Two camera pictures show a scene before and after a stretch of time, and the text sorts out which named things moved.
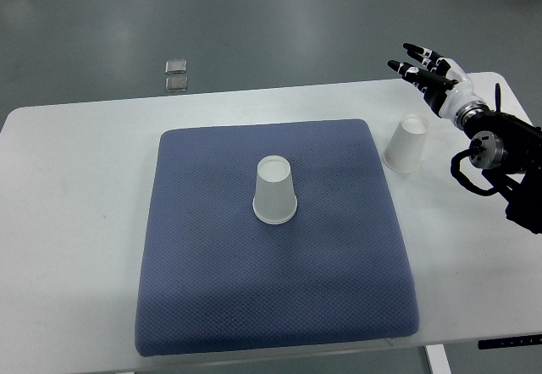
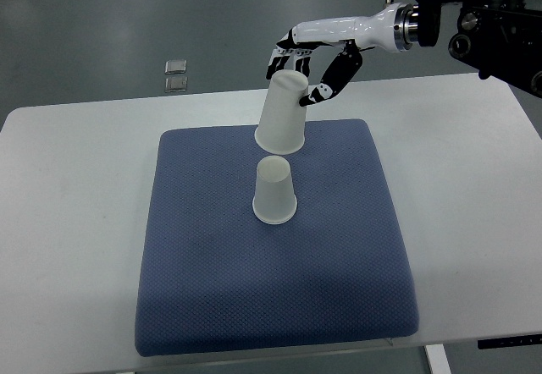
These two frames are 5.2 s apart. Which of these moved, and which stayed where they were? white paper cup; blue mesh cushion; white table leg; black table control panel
Moved: white paper cup
Stayed: black table control panel; blue mesh cushion; white table leg
